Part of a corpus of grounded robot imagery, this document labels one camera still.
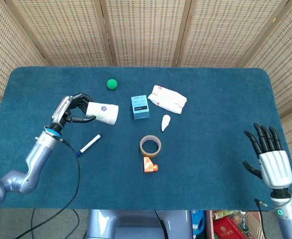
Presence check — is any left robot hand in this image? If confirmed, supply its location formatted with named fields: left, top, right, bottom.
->
left=50, top=93, right=97, bottom=130

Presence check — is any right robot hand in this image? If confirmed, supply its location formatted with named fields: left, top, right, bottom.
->
left=242, top=122, right=292, bottom=190

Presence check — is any white paper cup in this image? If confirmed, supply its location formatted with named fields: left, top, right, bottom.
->
left=85, top=101, right=119, bottom=126

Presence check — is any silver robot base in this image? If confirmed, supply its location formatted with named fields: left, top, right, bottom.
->
left=86, top=210, right=194, bottom=239

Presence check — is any blue capped whiteboard marker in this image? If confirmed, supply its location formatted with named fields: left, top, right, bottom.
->
left=76, top=133, right=102, bottom=157

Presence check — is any green foam ball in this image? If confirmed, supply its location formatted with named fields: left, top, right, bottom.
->
left=106, top=79, right=118, bottom=91

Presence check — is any red gift box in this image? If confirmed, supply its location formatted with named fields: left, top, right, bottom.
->
left=212, top=216, right=247, bottom=239

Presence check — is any blue carpet table cover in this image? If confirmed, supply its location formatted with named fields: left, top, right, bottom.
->
left=0, top=66, right=292, bottom=212

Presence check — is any light blue cardboard box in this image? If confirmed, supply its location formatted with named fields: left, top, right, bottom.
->
left=130, top=95, right=150, bottom=120

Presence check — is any blue plastic object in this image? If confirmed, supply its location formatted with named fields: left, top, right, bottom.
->
left=192, top=210, right=206, bottom=236

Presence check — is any clear packing tape roll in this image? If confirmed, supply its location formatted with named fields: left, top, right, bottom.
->
left=139, top=134, right=162, bottom=159

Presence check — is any orange toy building block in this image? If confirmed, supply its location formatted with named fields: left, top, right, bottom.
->
left=143, top=156, right=159, bottom=174

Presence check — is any correction tape dispenser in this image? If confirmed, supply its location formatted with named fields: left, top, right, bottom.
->
left=160, top=114, right=172, bottom=132

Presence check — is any white tissue pack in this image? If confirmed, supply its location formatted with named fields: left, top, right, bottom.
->
left=147, top=85, right=188, bottom=115

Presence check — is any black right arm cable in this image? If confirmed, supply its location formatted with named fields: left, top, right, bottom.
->
left=254, top=198, right=272, bottom=239

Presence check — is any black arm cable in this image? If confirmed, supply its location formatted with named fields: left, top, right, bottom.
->
left=254, top=198, right=272, bottom=239
left=11, top=139, right=81, bottom=239

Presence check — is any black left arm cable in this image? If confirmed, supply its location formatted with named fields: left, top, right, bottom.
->
left=11, top=139, right=81, bottom=239

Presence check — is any black base cable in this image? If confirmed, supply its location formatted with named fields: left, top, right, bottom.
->
left=154, top=210, right=167, bottom=236

